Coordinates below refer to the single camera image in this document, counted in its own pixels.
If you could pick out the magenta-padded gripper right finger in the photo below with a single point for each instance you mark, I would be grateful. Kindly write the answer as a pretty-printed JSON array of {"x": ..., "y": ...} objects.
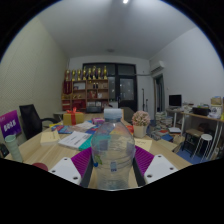
[{"x": 144, "y": 160}]

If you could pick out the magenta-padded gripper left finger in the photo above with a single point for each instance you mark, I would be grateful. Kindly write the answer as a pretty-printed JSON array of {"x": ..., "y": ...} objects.
[{"x": 81, "y": 161}]

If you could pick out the clear plastic water bottle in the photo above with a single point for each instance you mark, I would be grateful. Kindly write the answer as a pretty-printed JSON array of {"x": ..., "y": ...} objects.
[{"x": 112, "y": 150}]

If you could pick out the yellow notebook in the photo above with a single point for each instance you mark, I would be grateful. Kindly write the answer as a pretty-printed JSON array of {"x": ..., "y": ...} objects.
[{"x": 144, "y": 144}]

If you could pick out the teal book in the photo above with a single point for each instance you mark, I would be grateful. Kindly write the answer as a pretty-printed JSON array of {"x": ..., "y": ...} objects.
[{"x": 87, "y": 144}]

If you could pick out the white booklet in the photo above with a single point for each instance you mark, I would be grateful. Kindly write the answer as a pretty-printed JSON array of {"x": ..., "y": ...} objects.
[{"x": 75, "y": 139}]

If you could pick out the pale yellow paper pad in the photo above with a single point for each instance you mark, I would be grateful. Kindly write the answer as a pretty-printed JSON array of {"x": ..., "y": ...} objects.
[{"x": 50, "y": 137}]

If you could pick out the pink flowers in white pot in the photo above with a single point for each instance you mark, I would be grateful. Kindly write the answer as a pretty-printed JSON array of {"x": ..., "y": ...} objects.
[{"x": 141, "y": 119}]

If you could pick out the pink box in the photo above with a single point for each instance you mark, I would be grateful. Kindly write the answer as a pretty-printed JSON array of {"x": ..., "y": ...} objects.
[{"x": 98, "y": 121}]

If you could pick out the yellow gift box red ribbon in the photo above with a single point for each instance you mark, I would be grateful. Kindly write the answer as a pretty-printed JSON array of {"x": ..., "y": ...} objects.
[{"x": 73, "y": 118}]

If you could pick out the white round stool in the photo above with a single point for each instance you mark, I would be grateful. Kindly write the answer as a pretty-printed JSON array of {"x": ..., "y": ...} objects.
[{"x": 206, "y": 137}]

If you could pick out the black office chair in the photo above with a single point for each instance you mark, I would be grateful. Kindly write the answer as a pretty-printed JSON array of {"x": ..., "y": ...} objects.
[{"x": 30, "y": 120}]

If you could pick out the black computer monitor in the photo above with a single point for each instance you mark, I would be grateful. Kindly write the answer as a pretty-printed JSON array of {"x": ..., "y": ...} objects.
[{"x": 175, "y": 100}]

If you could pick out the red shelf unit with trophies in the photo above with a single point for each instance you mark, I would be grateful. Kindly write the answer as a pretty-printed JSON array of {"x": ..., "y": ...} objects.
[{"x": 86, "y": 91}]

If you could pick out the dark glass door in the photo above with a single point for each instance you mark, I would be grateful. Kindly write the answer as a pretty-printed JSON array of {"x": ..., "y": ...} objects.
[{"x": 126, "y": 88}]

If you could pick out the black chair back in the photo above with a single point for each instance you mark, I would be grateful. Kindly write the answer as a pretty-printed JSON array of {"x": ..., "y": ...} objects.
[{"x": 2, "y": 150}]

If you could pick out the purple sign board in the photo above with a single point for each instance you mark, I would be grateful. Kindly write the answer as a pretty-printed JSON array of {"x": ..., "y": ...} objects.
[{"x": 10, "y": 124}]

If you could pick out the ceiling tube light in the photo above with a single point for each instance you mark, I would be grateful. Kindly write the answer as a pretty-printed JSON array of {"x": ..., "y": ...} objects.
[{"x": 125, "y": 1}]

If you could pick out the white wall air conditioner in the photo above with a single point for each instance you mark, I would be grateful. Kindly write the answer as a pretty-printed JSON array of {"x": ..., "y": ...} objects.
[{"x": 157, "y": 66}]

